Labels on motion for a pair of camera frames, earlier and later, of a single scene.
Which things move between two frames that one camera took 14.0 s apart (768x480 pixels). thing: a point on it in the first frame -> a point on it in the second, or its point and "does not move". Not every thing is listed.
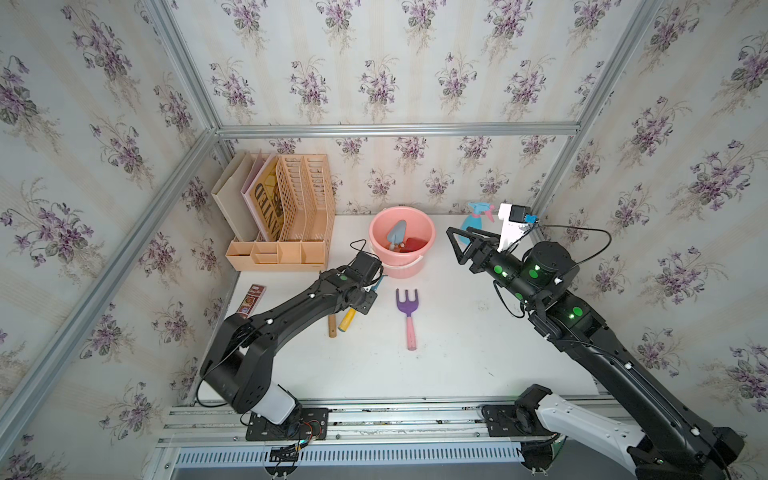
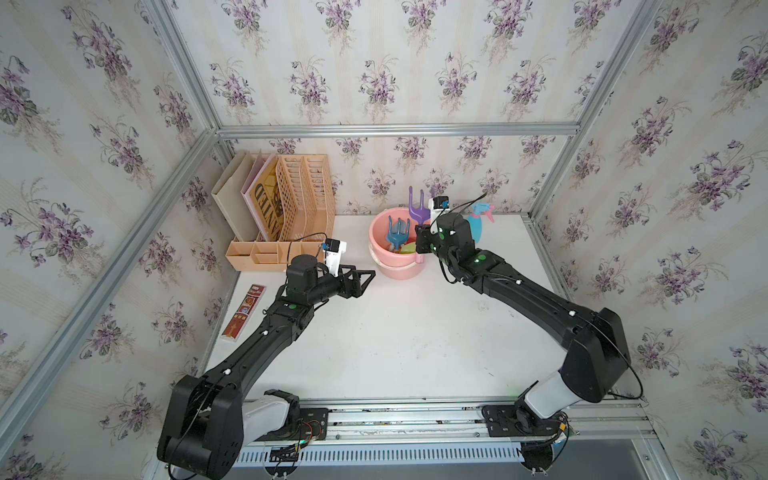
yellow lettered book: [267, 200] does not move
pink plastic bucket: [401, 237] does not move
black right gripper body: [492, 258] -> [427, 244]
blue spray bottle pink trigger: [475, 221] does not move
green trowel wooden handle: [332, 326] -> [409, 248]
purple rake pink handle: [409, 306] -> [420, 214]
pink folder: [250, 178] does not move
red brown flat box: [251, 300] does not move
